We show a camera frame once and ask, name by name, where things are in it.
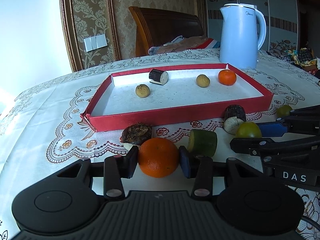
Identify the red shallow cardboard tray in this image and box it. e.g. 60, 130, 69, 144
80, 63, 273, 132

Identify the left brown longan fruit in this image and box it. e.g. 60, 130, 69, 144
135, 84, 150, 98

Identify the small orange tangerine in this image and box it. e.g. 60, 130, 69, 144
218, 69, 236, 86

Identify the brown longan fruit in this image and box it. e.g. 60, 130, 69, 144
196, 74, 210, 88
135, 84, 150, 98

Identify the green cucumber piece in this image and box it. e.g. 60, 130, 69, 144
188, 129, 217, 157

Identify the green tomato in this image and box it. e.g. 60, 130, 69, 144
276, 105, 292, 118
235, 121, 262, 138

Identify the large orange tangerine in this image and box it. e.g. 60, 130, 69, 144
138, 138, 178, 178

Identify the white wall switch panel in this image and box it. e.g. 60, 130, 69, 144
84, 34, 107, 52

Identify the sliding door wardrobe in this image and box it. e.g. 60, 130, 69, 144
203, 0, 299, 55

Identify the bedding pile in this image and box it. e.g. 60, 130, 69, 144
148, 35, 220, 55

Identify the black sugarcane piece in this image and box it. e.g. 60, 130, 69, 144
223, 105, 246, 135
149, 69, 169, 86

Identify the brown wooden headboard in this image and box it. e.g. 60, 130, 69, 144
129, 6, 204, 57

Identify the dark brown dried fruit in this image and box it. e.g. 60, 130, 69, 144
120, 124, 152, 151

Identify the white electric kettle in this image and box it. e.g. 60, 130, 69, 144
220, 3, 266, 69

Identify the right brown longan fruit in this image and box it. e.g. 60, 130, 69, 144
196, 74, 210, 88

